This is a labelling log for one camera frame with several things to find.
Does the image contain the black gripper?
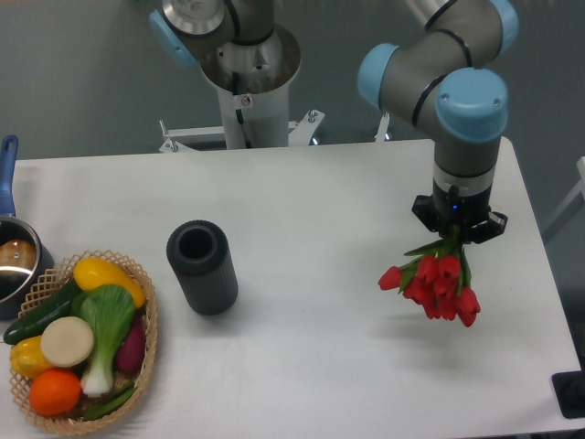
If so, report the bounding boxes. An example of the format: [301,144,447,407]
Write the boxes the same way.
[411,180,508,244]

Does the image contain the red tulip bouquet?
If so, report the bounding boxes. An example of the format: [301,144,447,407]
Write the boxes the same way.
[378,226,481,327]

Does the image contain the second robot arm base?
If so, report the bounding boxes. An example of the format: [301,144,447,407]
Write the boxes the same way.
[148,1,274,67]

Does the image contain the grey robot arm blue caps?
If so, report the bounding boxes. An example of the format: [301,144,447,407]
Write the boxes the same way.
[357,0,519,243]

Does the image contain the dark grey ribbed vase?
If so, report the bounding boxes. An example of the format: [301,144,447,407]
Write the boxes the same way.
[166,219,239,316]

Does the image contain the black device at table edge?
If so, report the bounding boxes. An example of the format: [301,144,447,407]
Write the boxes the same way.
[551,370,584,419]

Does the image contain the purple sweet potato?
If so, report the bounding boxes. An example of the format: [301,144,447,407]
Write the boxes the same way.
[115,316,146,374]

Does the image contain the green bok choy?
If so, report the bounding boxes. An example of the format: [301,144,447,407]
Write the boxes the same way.
[71,284,135,398]

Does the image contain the yellow squash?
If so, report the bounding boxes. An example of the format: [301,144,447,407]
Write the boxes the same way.
[73,257,146,309]

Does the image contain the green cucumber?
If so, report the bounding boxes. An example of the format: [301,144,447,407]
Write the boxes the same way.
[4,280,81,346]

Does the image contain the beige round bun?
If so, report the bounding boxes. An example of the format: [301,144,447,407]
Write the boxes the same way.
[40,316,94,368]

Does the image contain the green bean pods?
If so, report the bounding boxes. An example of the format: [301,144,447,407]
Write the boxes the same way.
[81,381,136,421]

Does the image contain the woven wicker basket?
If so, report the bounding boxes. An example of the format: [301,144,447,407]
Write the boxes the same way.
[9,250,158,436]

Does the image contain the orange fruit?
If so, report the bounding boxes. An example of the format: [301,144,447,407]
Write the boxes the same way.
[28,369,81,416]

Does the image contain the yellow bell pepper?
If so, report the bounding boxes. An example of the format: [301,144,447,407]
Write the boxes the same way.
[10,336,55,380]

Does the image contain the white frame at right edge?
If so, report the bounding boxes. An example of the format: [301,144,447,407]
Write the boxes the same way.
[541,156,584,245]

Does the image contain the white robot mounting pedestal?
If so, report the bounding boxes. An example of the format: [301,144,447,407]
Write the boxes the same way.
[158,23,326,154]

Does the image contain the blue handled saucepan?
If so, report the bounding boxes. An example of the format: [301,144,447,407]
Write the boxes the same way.
[1,134,54,321]

